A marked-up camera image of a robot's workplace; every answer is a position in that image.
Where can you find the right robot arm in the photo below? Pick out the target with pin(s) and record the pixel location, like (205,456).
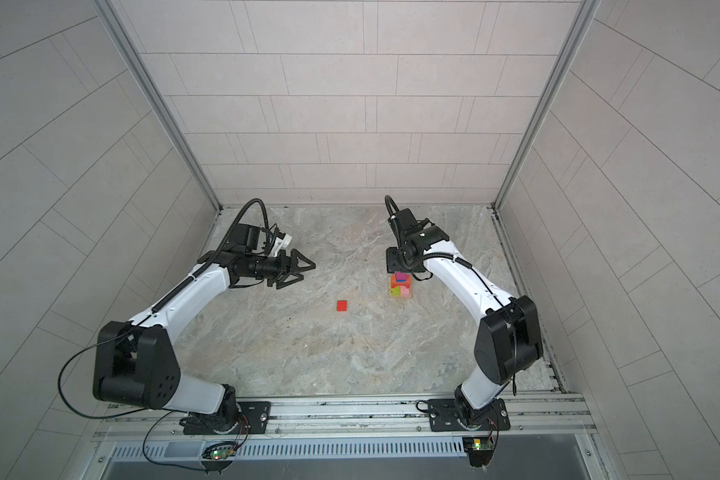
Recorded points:
(508,338)

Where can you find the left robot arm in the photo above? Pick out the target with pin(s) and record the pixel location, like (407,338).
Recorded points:
(135,362)

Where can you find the left circuit board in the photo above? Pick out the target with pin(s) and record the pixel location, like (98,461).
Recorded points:
(222,451)

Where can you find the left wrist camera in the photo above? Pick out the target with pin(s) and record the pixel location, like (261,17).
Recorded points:
(244,238)

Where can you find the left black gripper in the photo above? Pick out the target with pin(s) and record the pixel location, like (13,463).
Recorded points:
(283,269)

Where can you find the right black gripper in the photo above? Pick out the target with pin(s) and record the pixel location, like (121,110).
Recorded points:
(391,261)

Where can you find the right circuit board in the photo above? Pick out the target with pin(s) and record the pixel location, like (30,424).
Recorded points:
(479,446)

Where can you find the circuit board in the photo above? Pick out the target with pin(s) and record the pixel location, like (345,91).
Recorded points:
(222,451)
(479,446)

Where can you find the orange wood block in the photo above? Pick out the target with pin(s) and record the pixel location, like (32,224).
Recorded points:
(393,283)

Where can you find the aluminium mounting rail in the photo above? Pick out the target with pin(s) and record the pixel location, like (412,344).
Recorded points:
(413,415)

